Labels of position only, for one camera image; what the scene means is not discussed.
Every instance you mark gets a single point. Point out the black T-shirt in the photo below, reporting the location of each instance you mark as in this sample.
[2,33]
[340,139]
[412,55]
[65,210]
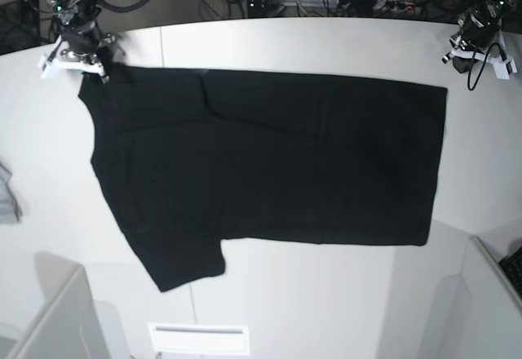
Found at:
[189,158]

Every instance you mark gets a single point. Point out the white partition panel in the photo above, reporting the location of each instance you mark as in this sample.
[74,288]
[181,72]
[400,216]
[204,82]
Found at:
[67,325]
[475,313]

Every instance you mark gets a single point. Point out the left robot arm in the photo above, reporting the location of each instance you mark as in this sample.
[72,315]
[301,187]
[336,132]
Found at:
[507,6]

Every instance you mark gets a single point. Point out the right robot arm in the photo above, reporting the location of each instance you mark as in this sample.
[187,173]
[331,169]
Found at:
[59,7]

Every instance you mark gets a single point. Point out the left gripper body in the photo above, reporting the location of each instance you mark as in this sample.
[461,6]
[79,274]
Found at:
[478,30]

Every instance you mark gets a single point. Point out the right white partition panel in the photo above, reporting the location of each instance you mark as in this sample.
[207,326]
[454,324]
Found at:
[475,313]

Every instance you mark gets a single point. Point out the white power strip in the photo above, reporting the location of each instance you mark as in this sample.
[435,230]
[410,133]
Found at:
[379,2]

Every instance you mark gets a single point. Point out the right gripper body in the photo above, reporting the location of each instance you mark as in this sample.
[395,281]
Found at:
[82,33]

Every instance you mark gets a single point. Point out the left white partition panel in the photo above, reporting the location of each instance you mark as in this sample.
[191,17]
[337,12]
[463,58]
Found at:
[67,325]

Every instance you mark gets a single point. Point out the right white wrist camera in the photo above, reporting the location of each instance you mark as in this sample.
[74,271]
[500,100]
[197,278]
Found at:
[51,68]

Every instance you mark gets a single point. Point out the black keyboard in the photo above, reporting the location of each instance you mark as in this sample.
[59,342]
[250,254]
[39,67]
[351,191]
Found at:
[512,268]

